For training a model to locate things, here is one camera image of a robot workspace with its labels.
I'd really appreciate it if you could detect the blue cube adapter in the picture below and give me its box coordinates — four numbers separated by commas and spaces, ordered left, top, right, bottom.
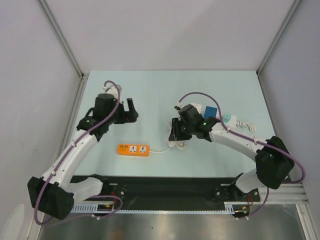
203, 106, 218, 119

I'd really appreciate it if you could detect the white power strip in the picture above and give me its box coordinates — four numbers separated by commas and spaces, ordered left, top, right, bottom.
201, 106, 237, 128

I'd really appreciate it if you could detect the orange power strip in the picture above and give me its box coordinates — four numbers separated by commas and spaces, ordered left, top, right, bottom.
117, 144, 150, 157

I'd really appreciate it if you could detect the mint green charger plug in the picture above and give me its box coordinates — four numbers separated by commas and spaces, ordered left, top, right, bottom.
222, 113, 232, 123

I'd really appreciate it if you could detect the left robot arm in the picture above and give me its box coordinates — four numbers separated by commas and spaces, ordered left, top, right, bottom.
27, 93, 139, 220

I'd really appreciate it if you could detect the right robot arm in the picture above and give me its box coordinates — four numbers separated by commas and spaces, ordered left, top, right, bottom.
168, 104, 295, 201

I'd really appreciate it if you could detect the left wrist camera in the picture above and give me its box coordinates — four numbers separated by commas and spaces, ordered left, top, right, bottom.
102, 84, 122, 98

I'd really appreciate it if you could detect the white power strip cord plug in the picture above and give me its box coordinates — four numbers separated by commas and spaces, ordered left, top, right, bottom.
236, 120, 257, 132

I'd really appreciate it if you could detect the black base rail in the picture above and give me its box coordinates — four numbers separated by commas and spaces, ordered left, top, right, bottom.
71, 175, 293, 212

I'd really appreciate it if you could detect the white cable duct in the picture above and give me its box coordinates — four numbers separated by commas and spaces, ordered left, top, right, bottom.
71, 199, 255, 216

